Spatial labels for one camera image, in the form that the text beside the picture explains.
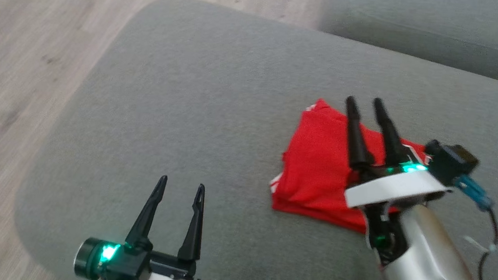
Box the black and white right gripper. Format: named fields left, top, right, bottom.
left=336, top=95, right=460, bottom=218

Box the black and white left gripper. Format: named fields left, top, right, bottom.
left=101, top=171, right=212, bottom=280

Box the red cloth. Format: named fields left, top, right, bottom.
left=266, top=94, right=432, bottom=239

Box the grey sofa cushion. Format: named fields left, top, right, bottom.
left=8, top=0, right=498, bottom=280

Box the grey and yellow sofa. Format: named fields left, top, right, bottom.
left=316, top=0, right=498, bottom=89

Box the blue cable connector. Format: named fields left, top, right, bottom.
left=453, top=174, right=496, bottom=212

